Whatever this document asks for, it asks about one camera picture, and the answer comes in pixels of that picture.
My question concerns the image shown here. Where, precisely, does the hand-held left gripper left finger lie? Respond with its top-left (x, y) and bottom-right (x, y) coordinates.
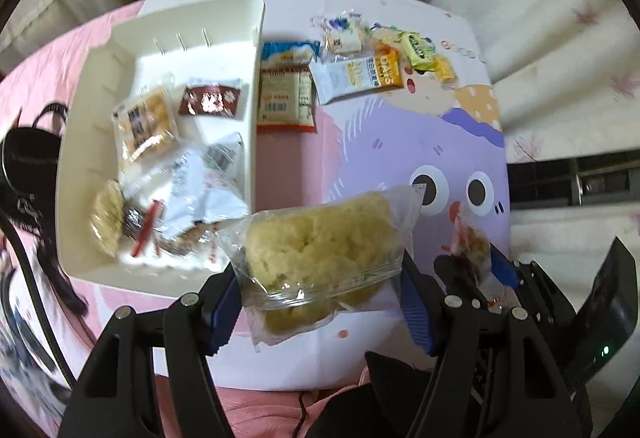
top-left (57, 263), bottom-right (246, 438)

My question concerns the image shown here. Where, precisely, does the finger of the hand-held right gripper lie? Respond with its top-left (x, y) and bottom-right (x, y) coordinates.
top-left (489, 241), bottom-right (532, 291)
top-left (434, 255), bottom-right (501, 314)

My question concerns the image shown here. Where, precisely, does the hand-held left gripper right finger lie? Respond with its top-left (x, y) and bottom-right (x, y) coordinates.
top-left (397, 251), bottom-right (583, 438)

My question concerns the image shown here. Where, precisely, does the small clear mixed nut packet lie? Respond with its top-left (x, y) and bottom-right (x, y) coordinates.
top-left (447, 213), bottom-right (506, 314)

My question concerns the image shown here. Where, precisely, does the clear red striped snack packet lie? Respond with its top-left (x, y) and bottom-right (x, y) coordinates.
top-left (122, 198), bottom-right (221, 259)

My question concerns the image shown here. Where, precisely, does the clear yellow puff snack packet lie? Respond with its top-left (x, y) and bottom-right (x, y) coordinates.
top-left (217, 185), bottom-right (423, 351)

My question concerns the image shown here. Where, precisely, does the white barcode snack packet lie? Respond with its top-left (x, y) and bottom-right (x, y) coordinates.
top-left (165, 131), bottom-right (251, 224)

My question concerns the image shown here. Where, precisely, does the clear pale rice puff packet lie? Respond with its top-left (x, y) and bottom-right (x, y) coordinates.
top-left (90, 178), bottom-right (126, 256)

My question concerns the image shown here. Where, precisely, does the small yellow candy packet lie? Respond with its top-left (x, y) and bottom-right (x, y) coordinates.
top-left (434, 56), bottom-right (458, 83)

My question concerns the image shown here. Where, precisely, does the square yellow cracker packet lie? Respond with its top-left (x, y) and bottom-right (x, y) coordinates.
top-left (112, 86), bottom-right (181, 164)

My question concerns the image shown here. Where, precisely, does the brown flower print snack packet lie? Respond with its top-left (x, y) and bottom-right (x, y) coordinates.
top-left (179, 79), bottom-right (242, 118)

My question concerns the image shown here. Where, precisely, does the red white noodle packet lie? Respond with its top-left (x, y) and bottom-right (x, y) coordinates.
top-left (256, 64), bottom-right (318, 134)

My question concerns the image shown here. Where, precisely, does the white orange oat bar packet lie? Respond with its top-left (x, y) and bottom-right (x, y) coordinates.
top-left (310, 56), bottom-right (381, 105)

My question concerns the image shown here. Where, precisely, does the green candy packet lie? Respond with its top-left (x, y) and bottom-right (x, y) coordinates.
top-left (400, 31), bottom-right (437, 72)

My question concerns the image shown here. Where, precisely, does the white plastic storage box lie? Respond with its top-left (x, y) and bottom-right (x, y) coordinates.
top-left (55, 0), bottom-right (266, 296)

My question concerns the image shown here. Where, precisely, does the white floral curtain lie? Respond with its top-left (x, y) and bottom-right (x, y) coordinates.
top-left (430, 0), bottom-right (640, 164)

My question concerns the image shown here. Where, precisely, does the pale yellow candy packet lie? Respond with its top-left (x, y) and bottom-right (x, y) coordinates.
top-left (367, 23), bottom-right (401, 44)

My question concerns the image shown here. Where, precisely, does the blue white snack packet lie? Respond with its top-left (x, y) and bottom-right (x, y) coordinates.
top-left (261, 41), bottom-right (322, 69)

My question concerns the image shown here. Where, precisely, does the white lace furniture cover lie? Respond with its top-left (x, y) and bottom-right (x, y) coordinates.
top-left (0, 0), bottom-right (146, 74)

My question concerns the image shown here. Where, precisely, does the dark metal rail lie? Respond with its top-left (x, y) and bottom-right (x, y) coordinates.
top-left (505, 153), bottom-right (640, 209)

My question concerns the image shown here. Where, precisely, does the black strapped bag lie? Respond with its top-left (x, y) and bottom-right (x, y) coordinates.
top-left (0, 102), bottom-right (91, 319)

